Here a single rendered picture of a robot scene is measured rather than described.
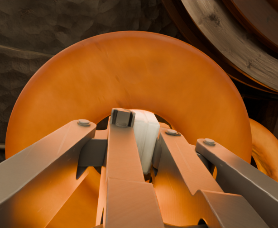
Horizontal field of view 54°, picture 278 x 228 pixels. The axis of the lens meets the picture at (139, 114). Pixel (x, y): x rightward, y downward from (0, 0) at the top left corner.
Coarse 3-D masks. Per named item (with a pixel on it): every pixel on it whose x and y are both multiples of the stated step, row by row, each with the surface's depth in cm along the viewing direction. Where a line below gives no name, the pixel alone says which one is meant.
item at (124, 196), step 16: (112, 112) 14; (128, 112) 14; (112, 128) 13; (128, 128) 13; (112, 144) 11; (128, 144) 11; (112, 160) 9; (128, 160) 10; (112, 176) 8; (128, 176) 8; (112, 192) 6; (128, 192) 7; (144, 192) 7; (112, 208) 6; (128, 208) 6; (144, 208) 6; (96, 224) 9; (112, 224) 5; (128, 224) 5; (144, 224) 6; (160, 224) 6
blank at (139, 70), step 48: (96, 48) 15; (144, 48) 15; (192, 48) 16; (48, 96) 15; (96, 96) 16; (144, 96) 16; (192, 96) 16; (240, 96) 16; (192, 144) 17; (240, 144) 17; (96, 192) 17
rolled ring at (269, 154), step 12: (252, 120) 37; (252, 132) 37; (264, 132) 37; (252, 144) 37; (264, 144) 37; (276, 144) 37; (264, 156) 37; (276, 156) 37; (264, 168) 38; (276, 168) 37; (276, 180) 37
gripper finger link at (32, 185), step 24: (48, 144) 10; (72, 144) 10; (0, 168) 8; (24, 168) 8; (48, 168) 8; (72, 168) 11; (0, 192) 6; (24, 192) 7; (48, 192) 9; (72, 192) 11; (0, 216) 6; (24, 216) 7; (48, 216) 9
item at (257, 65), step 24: (192, 0) 27; (216, 0) 28; (192, 24) 29; (216, 24) 28; (240, 24) 28; (216, 48) 29; (240, 48) 29; (264, 48) 29; (240, 72) 36; (264, 72) 30
